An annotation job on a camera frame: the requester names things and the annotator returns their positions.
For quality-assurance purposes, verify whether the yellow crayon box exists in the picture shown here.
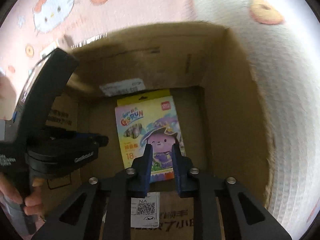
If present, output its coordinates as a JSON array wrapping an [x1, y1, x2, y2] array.
[[115, 89, 185, 183]]

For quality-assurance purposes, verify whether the person left hand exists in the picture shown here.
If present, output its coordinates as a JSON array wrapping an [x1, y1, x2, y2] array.
[[0, 172, 46, 217]]

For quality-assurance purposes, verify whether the brown cardboard box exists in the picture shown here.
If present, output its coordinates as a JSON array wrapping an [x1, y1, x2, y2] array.
[[45, 22, 276, 239]]

